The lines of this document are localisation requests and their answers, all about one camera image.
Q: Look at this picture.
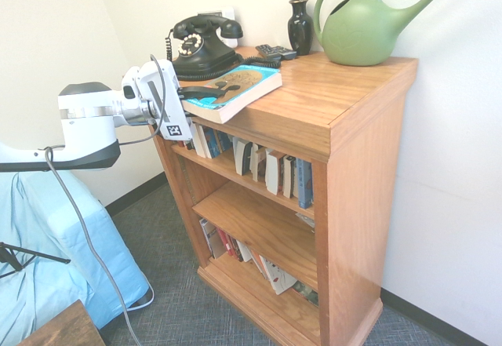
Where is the red cover paperback book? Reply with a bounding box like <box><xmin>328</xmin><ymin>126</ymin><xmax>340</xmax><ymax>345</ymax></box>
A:
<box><xmin>264</xmin><ymin>148</ymin><xmax>285</xmax><ymax>196</ymax></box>

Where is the teal and red paperback book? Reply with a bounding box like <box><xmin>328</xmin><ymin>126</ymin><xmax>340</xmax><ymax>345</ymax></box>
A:
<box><xmin>180</xmin><ymin>63</ymin><xmax>283</xmax><ymax>124</ymax></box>

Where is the black tripod stand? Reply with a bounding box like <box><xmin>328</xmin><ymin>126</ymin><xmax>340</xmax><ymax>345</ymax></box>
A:
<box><xmin>0</xmin><ymin>242</ymin><xmax>72</xmax><ymax>281</ymax></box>

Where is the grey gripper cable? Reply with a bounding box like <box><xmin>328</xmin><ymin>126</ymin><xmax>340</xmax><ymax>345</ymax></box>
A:
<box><xmin>42</xmin><ymin>53</ymin><xmax>166</xmax><ymax>346</ymax></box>

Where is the white red paperback book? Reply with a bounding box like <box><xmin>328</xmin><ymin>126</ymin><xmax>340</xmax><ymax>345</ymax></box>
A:
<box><xmin>258</xmin><ymin>254</ymin><xmax>298</xmax><ymax>297</ymax></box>

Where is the red spine leaning book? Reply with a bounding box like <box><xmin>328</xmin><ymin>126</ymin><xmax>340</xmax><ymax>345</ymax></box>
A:
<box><xmin>216</xmin><ymin>227</ymin><xmax>245</xmax><ymax>263</ymax></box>

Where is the black cover paperback book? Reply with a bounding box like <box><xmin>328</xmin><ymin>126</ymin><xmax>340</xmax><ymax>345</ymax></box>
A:
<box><xmin>282</xmin><ymin>155</ymin><xmax>298</xmax><ymax>200</ymax></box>

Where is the small black vase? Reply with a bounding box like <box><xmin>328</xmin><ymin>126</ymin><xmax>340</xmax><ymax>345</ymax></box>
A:
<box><xmin>288</xmin><ymin>0</ymin><xmax>314</xmax><ymax>56</ymax></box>

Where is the black rotary telephone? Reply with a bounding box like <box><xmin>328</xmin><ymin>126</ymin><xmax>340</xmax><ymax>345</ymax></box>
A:
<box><xmin>164</xmin><ymin>13</ymin><xmax>282</xmax><ymax>82</ymax></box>

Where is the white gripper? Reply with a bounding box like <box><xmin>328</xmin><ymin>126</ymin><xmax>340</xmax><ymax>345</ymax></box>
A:
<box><xmin>137</xmin><ymin>60</ymin><xmax>231</xmax><ymax>142</ymax></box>

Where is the wooden bookshelf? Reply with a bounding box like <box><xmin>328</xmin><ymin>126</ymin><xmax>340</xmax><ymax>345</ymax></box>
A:
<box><xmin>151</xmin><ymin>46</ymin><xmax>420</xmax><ymax>346</ymax></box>

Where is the black remote control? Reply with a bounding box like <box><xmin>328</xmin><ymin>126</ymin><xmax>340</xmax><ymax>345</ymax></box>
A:
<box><xmin>255</xmin><ymin>43</ymin><xmax>298</xmax><ymax>61</ymax></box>

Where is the blue spine book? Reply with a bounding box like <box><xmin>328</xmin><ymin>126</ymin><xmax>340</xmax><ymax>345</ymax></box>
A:
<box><xmin>296</xmin><ymin>158</ymin><xmax>315</xmax><ymax>210</ymax></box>

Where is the green plastic watering can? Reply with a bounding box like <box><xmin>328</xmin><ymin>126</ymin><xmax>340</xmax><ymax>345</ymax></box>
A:
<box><xmin>312</xmin><ymin>0</ymin><xmax>478</xmax><ymax>67</ymax></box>

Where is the dark green picture magazine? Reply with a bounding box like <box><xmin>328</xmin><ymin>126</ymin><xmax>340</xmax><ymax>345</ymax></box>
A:
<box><xmin>292</xmin><ymin>280</ymin><xmax>320</xmax><ymax>308</ymax></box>

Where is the large black book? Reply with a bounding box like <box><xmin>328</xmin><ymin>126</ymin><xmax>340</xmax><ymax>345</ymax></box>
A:
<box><xmin>233</xmin><ymin>137</ymin><xmax>254</xmax><ymax>177</ymax></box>

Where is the light blue covered sofa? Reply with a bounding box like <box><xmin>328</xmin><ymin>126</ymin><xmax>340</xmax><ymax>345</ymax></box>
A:
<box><xmin>0</xmin><ymin>169</ymin><xmax>155</xmax><ymax>346</ymax></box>

